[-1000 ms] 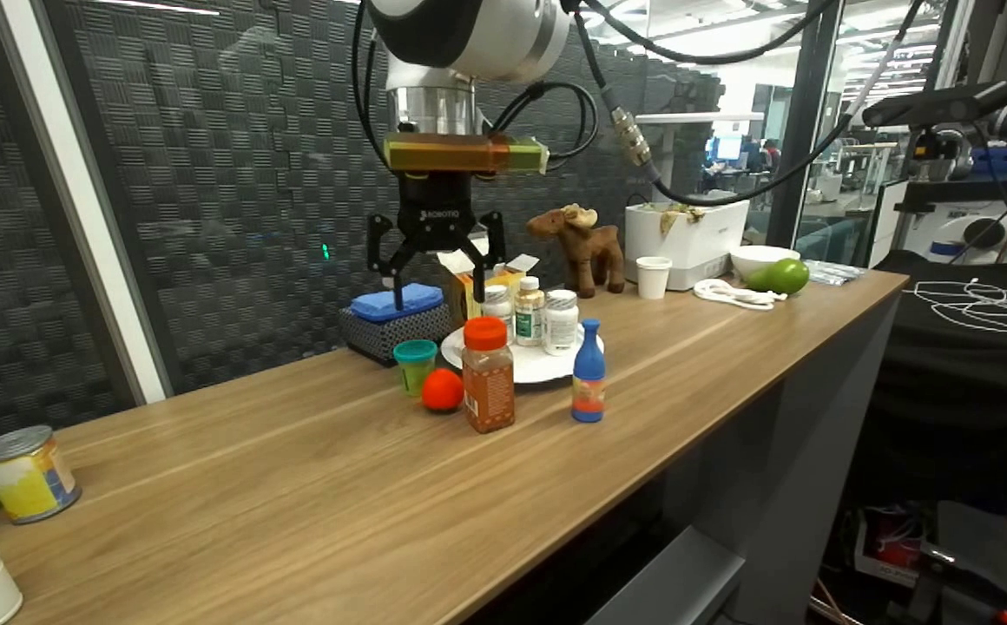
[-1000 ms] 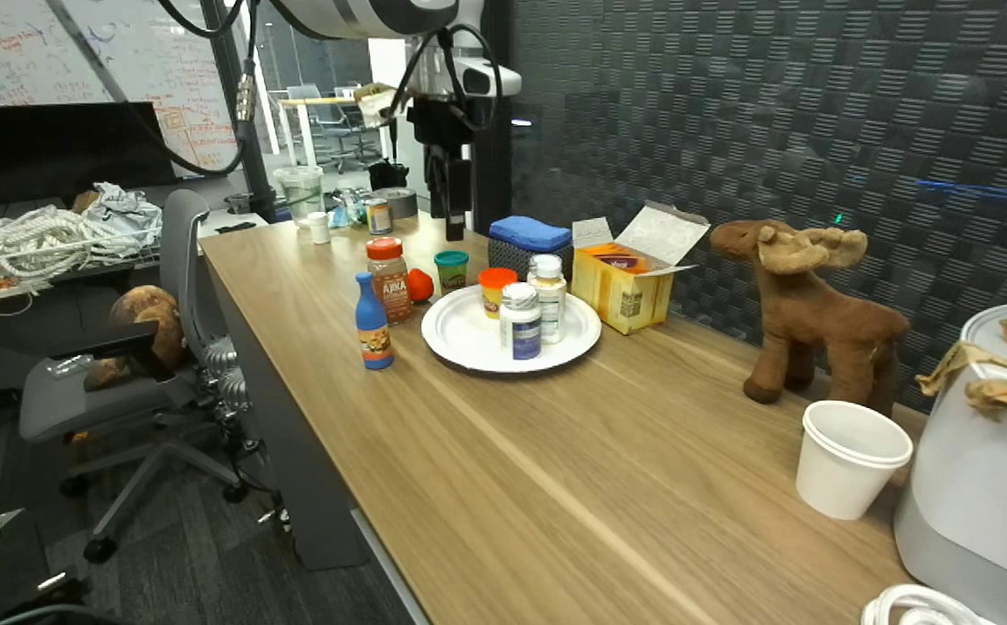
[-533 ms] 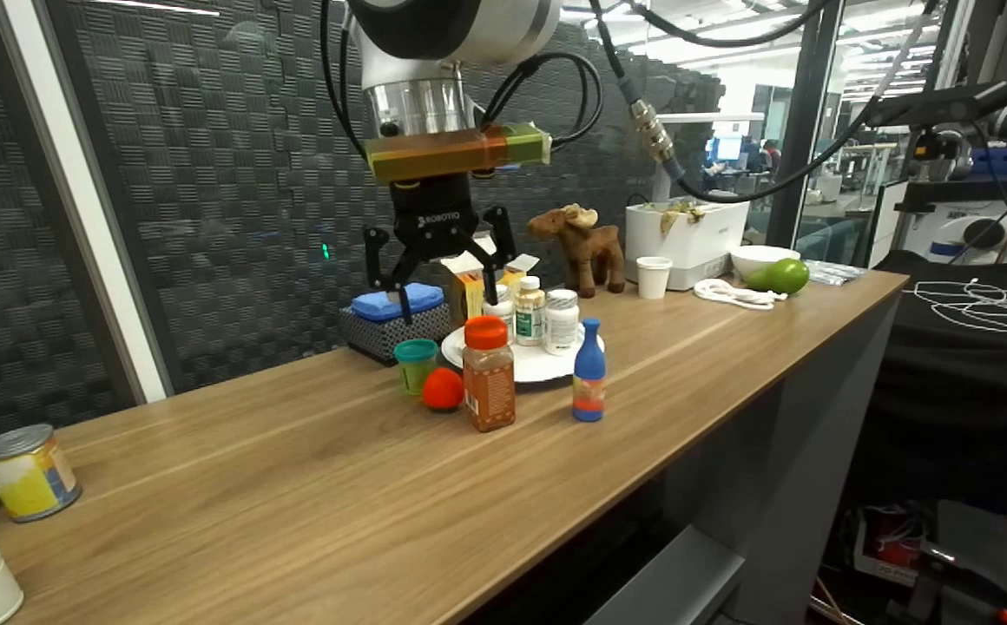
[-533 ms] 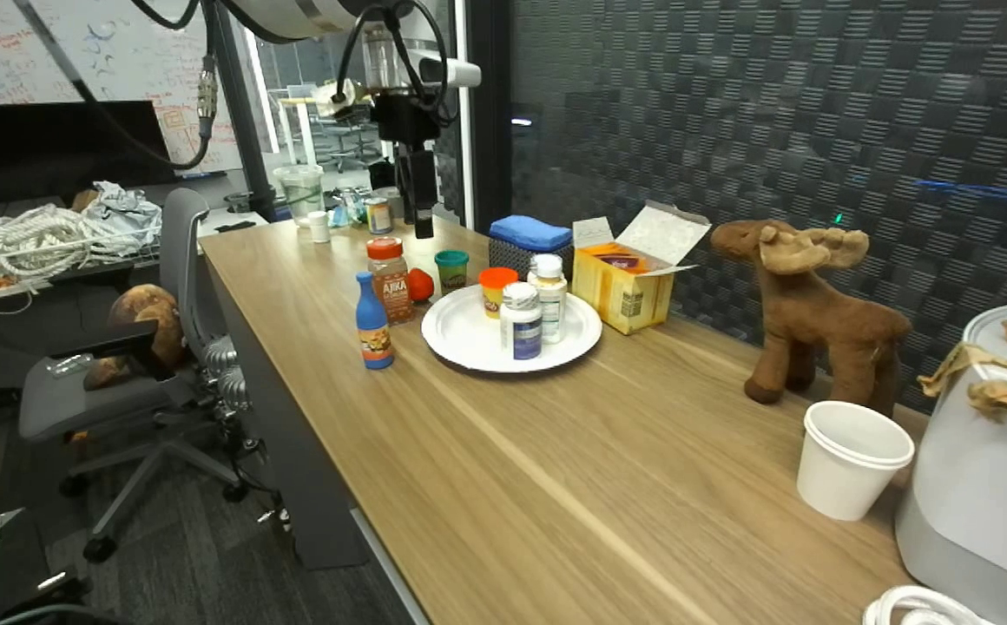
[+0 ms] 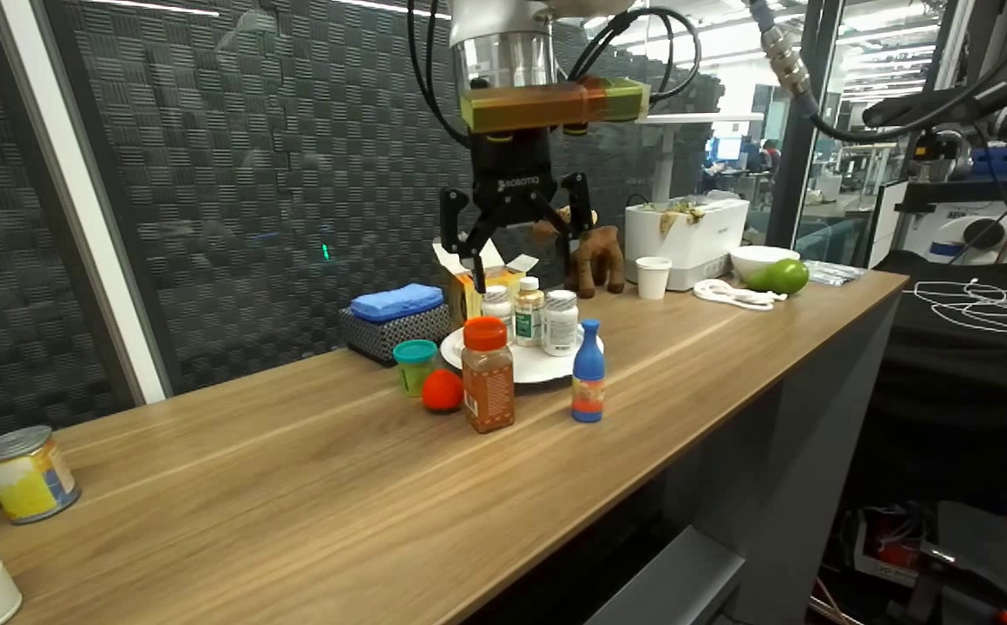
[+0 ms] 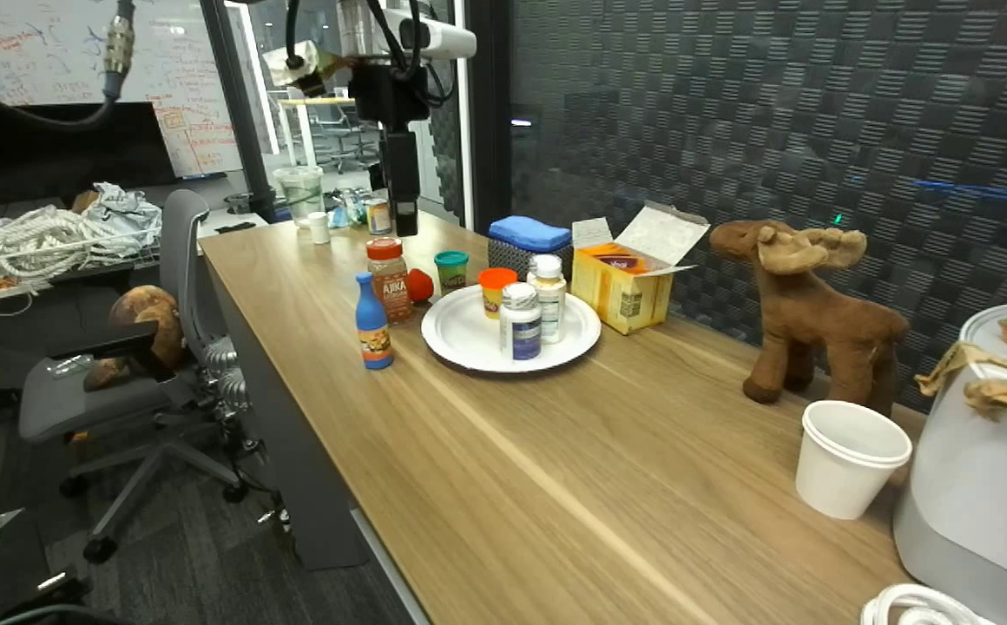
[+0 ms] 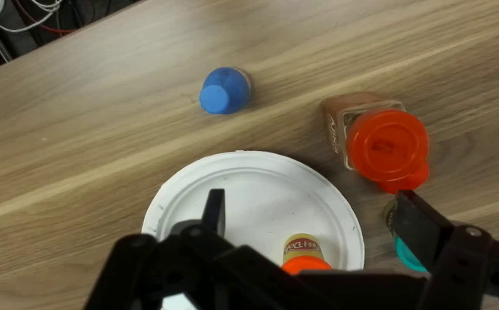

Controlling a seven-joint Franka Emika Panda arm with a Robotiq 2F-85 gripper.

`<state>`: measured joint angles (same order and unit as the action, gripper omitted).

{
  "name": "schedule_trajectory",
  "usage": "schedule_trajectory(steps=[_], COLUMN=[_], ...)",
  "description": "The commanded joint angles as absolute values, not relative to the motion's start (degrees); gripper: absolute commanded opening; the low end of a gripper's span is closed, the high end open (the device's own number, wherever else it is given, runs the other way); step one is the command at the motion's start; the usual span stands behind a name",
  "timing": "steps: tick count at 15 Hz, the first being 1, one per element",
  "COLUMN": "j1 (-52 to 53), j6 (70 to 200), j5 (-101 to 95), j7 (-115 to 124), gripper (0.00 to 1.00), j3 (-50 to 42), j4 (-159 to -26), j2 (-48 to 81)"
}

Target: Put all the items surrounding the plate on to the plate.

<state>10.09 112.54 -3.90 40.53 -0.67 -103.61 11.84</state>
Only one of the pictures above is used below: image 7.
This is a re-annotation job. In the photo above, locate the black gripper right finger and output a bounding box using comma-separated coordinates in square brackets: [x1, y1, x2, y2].
[393, 188, 499, 310]

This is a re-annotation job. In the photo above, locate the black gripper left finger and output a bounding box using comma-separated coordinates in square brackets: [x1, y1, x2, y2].
[82, 188, 342, 310]

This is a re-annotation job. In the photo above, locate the spice jar with orange lid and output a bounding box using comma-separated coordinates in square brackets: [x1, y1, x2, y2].
[319, 93, 433, 195]

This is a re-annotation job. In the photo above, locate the white paper plate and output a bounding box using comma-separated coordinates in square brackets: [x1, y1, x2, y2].
[139, 150, 368, 310]

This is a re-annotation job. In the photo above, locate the teal-lid dough tub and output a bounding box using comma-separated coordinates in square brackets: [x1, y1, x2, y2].
[381, 203, 429, 276]

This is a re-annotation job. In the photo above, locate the blue toy bottle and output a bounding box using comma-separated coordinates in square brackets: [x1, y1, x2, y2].
[197, 65, 252, 115]

